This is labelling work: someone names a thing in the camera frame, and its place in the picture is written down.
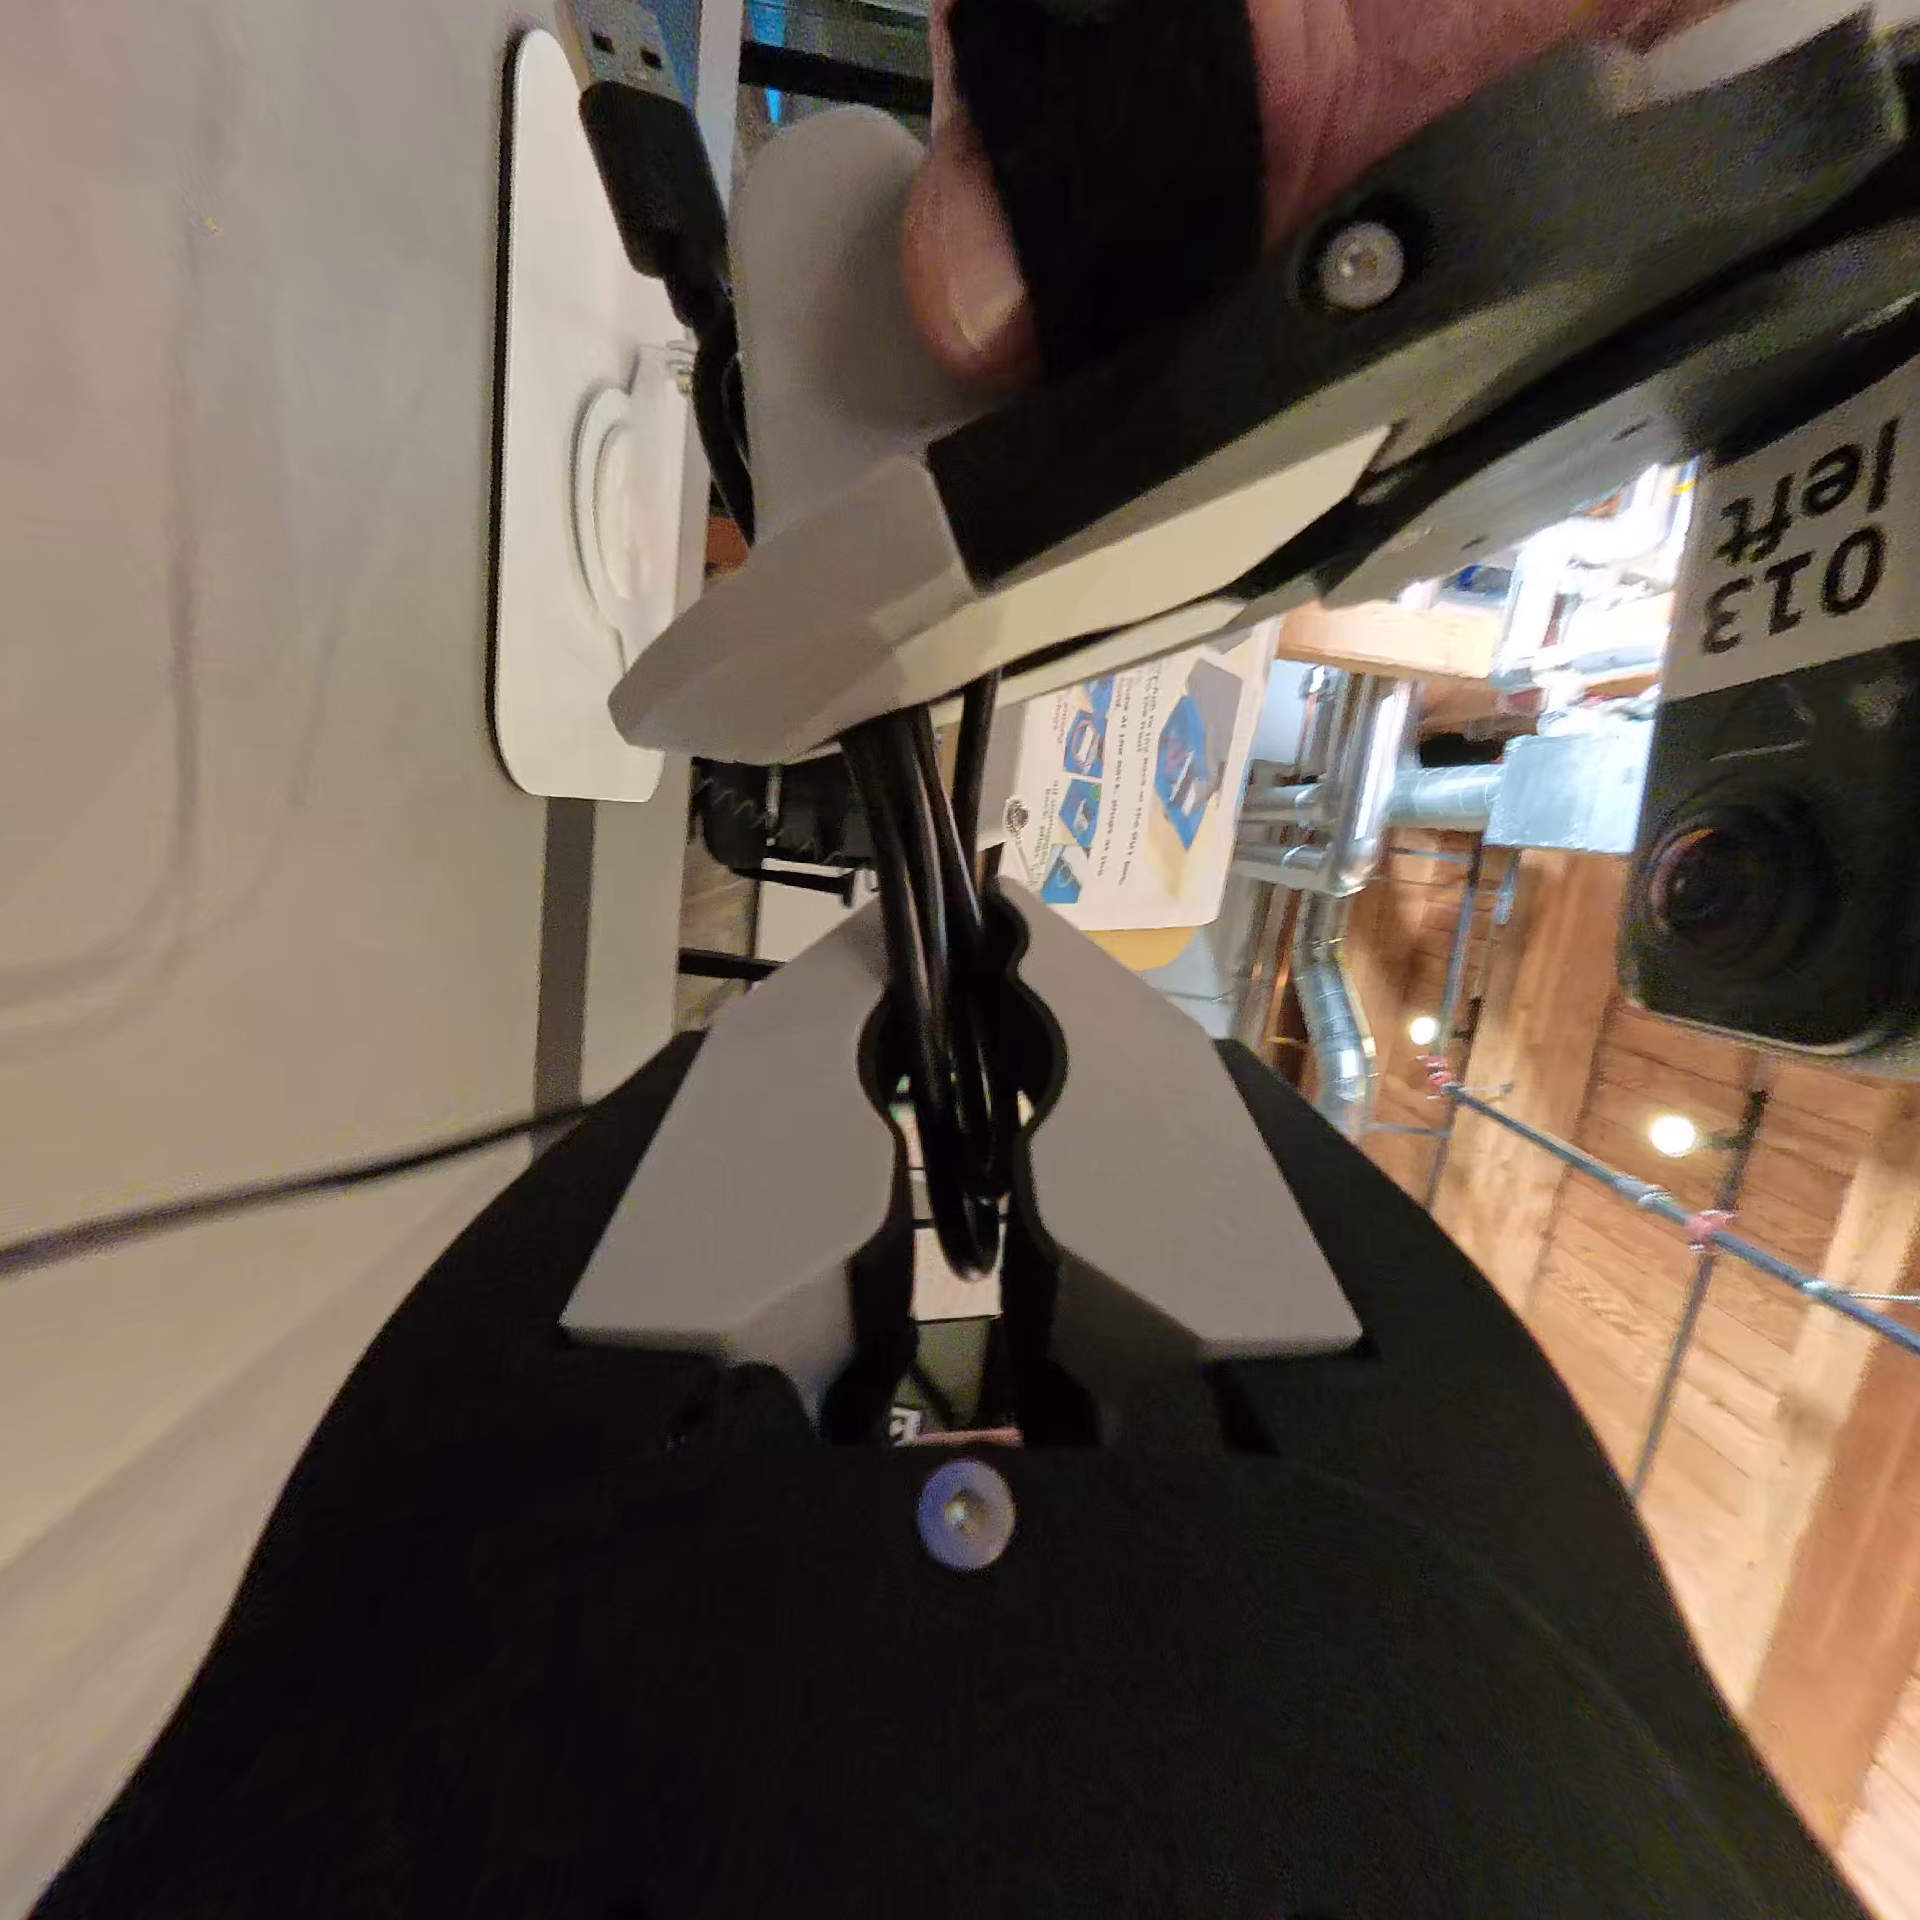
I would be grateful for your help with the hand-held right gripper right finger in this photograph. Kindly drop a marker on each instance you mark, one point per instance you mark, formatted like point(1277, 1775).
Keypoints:
point(1185, 1201)

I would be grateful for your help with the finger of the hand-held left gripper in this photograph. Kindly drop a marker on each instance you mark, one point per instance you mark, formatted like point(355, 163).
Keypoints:
point(1140, 644)
point(810, 630)

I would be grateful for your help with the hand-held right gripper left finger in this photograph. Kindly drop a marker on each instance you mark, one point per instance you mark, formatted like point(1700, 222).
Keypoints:
point(733, 1185)

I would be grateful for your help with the person's left hand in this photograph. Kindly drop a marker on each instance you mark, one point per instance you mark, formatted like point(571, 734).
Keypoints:
point(966, 270)

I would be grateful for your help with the printed instruction sheet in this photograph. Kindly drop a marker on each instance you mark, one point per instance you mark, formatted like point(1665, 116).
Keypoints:
point(1155, 839)

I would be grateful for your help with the silver ventilation duct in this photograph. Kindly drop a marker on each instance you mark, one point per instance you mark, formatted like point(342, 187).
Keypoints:
point(1336, 1021)

